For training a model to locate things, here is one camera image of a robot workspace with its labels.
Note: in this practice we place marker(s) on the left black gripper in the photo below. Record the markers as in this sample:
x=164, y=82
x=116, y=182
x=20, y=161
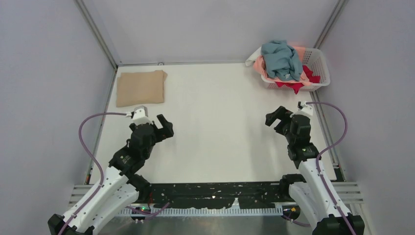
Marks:
x=168, y=132

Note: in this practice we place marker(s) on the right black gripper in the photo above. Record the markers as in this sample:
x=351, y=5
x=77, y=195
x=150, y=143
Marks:
x=282, y=113

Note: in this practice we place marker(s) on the blue-grey polo t-shirt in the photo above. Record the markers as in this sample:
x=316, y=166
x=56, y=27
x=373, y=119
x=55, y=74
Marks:
x=281, y=61

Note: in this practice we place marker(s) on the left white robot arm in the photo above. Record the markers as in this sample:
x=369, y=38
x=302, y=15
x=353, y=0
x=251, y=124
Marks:
x=119, y=184

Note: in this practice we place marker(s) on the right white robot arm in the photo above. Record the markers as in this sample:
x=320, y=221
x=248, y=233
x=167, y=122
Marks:
x=311, y=188

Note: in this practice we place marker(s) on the folded tan t-shirt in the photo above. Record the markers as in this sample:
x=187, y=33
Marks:
x=134, y=88

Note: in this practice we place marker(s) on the red t-shirt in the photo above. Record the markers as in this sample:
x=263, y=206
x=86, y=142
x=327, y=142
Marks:
x=306, y=79

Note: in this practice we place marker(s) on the salmon pink t-shirt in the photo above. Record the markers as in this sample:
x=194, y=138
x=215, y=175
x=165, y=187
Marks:
x=259, y=66

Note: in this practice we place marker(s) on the white t-shirt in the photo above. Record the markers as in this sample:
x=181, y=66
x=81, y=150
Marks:
x=253, y=57

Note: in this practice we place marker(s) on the white plastic laundry basket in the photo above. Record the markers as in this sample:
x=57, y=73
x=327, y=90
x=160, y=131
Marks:
x=314, y=59

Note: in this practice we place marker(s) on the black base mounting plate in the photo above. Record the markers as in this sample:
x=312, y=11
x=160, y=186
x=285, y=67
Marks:
x=249, y=195

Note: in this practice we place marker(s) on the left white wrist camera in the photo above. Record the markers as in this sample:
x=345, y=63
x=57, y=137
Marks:
x=139, y=116

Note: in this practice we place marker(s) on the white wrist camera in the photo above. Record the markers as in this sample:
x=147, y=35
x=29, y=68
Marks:
x=139, y=116
x=304, y=109

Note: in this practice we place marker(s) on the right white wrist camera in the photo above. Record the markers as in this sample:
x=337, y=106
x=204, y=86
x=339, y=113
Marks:
x=304, y=109

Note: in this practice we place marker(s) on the aluminium front rail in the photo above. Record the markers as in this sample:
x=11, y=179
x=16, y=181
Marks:
x=235, y=210

